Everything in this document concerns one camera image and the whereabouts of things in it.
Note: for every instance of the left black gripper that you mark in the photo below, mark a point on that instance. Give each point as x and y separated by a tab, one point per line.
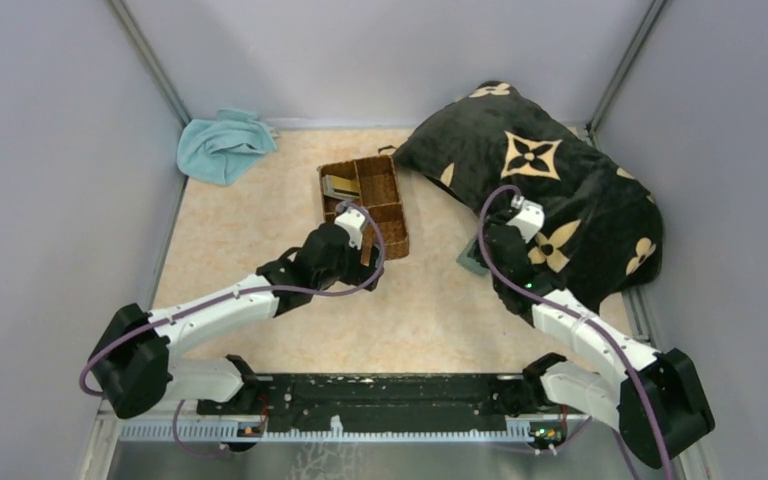
358	272

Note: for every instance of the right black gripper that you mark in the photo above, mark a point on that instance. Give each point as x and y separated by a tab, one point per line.
490	221

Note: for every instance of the green leather card holder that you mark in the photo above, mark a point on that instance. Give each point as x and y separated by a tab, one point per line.
470	258

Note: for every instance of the brown woven divided basket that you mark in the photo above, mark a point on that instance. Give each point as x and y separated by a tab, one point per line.
376	183

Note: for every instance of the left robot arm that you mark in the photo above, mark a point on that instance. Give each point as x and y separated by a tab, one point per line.
140	361

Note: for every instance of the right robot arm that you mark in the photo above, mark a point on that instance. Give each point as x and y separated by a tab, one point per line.
653	400

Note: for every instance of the gold card stack in basket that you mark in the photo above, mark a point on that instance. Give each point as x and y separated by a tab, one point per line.
340	188

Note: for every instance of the black floral pillow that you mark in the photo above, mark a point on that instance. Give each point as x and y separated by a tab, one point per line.
603	232

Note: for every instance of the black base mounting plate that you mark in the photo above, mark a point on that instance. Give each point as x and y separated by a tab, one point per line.
504	394

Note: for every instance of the light blue cloth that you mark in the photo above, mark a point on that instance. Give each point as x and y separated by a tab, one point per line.
221	150

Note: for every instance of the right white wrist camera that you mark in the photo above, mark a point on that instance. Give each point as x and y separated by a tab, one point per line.
528	218

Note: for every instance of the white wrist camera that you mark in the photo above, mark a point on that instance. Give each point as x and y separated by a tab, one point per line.
528	218
354	220

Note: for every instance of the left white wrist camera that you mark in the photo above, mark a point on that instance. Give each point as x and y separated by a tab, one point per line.
354	220

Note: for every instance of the aluminium frame rail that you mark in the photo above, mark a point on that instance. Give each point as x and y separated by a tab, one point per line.
391	424

